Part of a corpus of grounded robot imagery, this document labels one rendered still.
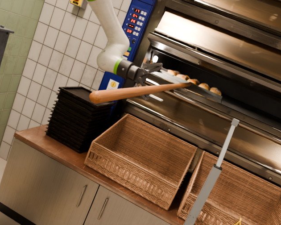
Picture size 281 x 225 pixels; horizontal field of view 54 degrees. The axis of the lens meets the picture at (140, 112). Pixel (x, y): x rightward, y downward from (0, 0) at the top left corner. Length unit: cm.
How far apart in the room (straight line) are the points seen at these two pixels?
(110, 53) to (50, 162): 73
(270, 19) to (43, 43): 162
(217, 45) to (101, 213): 126
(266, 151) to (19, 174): 156
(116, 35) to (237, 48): 83
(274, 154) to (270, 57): 62
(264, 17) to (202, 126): 78
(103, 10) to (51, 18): 99
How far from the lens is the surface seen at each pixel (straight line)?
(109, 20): 142
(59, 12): 230
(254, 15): 194
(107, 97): 68
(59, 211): 181
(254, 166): 200
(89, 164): 167
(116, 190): 158
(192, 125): 193
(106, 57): 145
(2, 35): 116
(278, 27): 194
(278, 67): 194
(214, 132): 193
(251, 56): 192
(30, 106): 243
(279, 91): 179
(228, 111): 192
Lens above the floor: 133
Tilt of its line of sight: 13 degrees down
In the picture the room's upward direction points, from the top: 23 degrees clockwise
